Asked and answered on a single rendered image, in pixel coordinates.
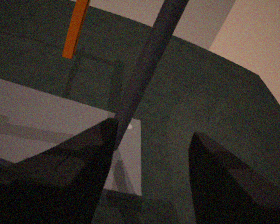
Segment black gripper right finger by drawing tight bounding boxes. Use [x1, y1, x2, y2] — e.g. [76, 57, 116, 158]
[187, 132, 280, 224]

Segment orange handle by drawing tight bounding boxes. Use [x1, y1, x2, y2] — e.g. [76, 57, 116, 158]
[62, 0, 90, 59]

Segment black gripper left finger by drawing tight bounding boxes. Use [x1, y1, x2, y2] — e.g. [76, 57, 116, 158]
[0, 117, 119, 224]

